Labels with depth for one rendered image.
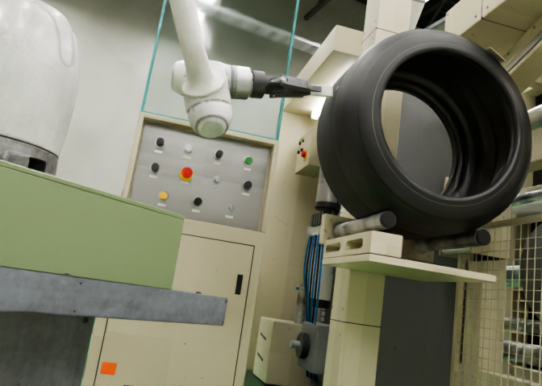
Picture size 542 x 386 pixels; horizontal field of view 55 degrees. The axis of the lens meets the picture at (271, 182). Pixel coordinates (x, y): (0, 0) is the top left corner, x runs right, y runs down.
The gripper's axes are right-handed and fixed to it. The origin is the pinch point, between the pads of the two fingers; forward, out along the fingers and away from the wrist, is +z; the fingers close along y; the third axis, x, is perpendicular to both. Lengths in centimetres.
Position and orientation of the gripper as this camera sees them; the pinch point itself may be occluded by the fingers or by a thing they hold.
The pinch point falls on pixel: (320, 90)
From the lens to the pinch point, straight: 149.8
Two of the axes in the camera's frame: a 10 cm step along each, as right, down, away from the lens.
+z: 9.7, 0.5, 2.3
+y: -2.4, 1.8, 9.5
